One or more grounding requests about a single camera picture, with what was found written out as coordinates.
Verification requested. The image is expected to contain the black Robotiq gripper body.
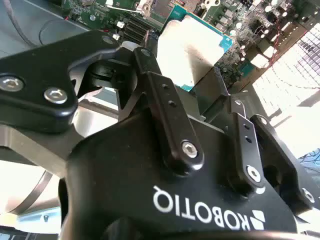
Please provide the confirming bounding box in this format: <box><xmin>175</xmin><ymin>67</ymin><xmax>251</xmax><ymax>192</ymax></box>
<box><xmin>57</xmin><ymin>111</ymin><xmax>300</xmax><ymax>240</ymax></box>

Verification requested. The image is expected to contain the silver green CPU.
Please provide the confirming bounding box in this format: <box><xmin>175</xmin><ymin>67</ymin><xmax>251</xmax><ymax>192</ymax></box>
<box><xmin>155</xmin><ymin>4</ymin><xmax>235</xmax><ymax>93</ymax></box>

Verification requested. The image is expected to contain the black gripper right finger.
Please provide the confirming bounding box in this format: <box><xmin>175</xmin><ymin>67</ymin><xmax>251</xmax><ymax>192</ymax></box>
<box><xmin>214</xmin><ymin>66</ymin><xmax>316</xmax><ymax>214</ymax></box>

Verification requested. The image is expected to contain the metal socket cover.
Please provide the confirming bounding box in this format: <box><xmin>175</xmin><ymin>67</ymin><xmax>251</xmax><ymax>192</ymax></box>
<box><xmin>136</xmin><ymin>0</ymin><xmax>176</xmax><ymax>20</ymax></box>

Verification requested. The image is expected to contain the metal locking lever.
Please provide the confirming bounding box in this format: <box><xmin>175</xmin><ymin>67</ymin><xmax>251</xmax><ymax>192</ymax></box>
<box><xmin>106</xmin><ymin>5</ymin><xmax>140</xmax><ymax>13</ymax></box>

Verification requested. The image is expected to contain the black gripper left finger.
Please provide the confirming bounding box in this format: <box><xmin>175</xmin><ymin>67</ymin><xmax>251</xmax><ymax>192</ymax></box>
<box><xmin>0</xmin><ymin>29</ymin><xmax>205</xmax><ymax>178</ymax></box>

